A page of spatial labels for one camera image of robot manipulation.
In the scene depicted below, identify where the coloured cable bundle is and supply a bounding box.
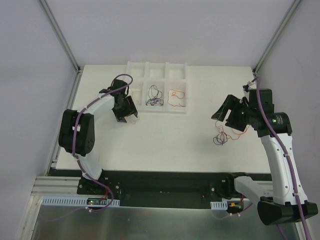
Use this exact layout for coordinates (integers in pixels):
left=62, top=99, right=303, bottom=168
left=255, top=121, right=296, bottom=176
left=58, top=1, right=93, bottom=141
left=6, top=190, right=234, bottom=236
left=212, top=121, right=251, bottom=147

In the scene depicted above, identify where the dark blue cable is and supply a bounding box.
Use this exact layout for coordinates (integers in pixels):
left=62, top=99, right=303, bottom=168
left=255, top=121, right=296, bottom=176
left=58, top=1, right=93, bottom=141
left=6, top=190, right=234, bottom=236
left=145, top=84, right=166, bottom=107

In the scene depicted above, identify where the red cable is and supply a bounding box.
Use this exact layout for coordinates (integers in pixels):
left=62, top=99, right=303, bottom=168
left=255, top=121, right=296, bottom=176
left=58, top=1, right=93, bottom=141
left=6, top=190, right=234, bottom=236
left=166, top=89, right=187, bottom=108

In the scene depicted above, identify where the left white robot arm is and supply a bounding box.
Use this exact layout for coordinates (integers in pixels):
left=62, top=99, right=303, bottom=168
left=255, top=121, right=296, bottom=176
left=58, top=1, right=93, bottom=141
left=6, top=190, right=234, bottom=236
left=58, top=74, right=138, bottom=195

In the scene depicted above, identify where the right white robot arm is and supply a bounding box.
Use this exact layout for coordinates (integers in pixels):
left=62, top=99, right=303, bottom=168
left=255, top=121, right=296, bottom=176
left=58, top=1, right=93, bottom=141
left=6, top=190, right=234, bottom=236
left=211, top=89, right=318, bottom=226

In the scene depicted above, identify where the white foam compartment tray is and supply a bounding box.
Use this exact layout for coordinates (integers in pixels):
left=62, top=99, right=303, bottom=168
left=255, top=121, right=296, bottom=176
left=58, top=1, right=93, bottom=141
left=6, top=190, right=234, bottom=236
left=126, top=61, right=189, bottom=114

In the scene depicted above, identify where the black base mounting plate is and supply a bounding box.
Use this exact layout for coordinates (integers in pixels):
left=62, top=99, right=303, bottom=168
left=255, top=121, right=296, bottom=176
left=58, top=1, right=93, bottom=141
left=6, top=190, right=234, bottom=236
left=76, top=168, right=256, bottom=208

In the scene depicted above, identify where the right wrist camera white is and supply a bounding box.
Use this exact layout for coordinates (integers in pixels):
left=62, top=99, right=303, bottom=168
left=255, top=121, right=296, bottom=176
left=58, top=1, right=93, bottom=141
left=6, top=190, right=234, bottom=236
left=242, top=79, right=256, bottom=93

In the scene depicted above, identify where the right aluminium frame post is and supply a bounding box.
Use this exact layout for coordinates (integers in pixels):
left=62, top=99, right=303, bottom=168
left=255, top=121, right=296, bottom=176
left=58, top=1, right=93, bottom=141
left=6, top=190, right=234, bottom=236
left=252, top=0, right=303, bottom=76

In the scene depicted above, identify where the aluminium frame post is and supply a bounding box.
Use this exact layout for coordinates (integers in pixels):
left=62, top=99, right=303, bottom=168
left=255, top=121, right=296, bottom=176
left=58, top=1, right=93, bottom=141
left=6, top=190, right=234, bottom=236
left=37, top=0, right=81, bottom=73
left=252, top=0, right=303, bottom=76

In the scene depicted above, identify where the left aluminium frame post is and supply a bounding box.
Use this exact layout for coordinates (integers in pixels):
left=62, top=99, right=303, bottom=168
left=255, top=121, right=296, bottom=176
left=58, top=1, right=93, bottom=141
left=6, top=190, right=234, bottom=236
left=37, top=0, right=81, bottom=73

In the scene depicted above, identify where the right white slotted cable duct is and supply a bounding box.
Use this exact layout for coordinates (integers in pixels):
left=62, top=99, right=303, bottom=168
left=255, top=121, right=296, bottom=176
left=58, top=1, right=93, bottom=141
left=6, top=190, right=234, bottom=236
left=210, top=201, right=228, bottom=211

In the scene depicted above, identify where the white slotted cable duct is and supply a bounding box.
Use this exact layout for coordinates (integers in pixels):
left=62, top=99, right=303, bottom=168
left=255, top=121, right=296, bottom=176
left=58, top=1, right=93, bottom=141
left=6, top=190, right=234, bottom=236
left=210, top=201, right=228, bottom=211
left=42, top=196, right=120, bottom=208

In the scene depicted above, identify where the aluminium front rail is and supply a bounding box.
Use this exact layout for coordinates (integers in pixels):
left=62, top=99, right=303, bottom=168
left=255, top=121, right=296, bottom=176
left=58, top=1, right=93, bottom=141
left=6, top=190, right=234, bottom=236
left=31, top=176, right=80, bottom=196

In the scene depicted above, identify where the left white slotted cable duct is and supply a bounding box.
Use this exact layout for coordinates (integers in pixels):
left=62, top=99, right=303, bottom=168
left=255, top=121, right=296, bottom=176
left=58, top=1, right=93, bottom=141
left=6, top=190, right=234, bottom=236
left=42, top=196, right=120, bottom=208

